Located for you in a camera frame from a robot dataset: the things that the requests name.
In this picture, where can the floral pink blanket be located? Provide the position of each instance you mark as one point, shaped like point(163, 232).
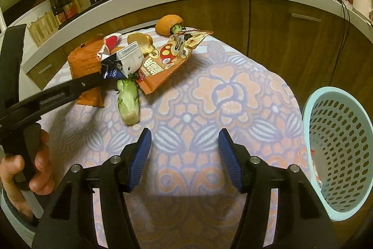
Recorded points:
point(204, 109)

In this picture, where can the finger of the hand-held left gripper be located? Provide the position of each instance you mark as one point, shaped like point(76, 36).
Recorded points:
point(75, 90)

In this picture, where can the dark sauce bottle red label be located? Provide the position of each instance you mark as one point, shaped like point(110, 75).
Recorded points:
point(68, 7)

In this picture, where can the green broccoli piece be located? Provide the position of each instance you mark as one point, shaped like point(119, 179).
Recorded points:
point(175, 28)

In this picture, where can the person's left hand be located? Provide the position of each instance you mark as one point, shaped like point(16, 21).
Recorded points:
point(43, 167)

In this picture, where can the red white wrapper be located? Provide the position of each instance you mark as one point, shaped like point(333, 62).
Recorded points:
point(112, 40)

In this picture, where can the printed wrapper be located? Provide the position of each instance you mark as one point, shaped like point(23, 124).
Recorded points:
point(316, 170)

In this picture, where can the white drink carton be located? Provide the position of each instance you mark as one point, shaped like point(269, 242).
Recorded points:
point(131, 59)

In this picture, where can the beige printed package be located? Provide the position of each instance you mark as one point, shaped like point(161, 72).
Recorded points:
point(42, 27)

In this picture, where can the orange snack bag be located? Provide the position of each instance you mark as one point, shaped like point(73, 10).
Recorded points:
point(83, 62)
point(163, 68)

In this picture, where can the dark sauce bottle yellow label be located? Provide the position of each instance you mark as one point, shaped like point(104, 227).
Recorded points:
point(54, 9)

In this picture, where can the wooden kitchen cabinet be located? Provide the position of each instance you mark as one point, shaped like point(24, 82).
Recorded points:
point(276, 42)

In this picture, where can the brown bread roll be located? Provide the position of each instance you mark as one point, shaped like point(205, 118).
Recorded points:
point(140, 39)

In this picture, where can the light blue plastic basket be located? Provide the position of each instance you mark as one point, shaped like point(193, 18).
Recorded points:
point(306, 132)

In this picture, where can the bok choy stem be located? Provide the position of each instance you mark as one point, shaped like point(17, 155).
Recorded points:
point(129, 106)

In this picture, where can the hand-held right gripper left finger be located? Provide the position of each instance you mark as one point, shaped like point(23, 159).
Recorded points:
point(140, 158)

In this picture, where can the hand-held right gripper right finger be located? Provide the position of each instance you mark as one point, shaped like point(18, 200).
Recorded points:
point(230, 158)

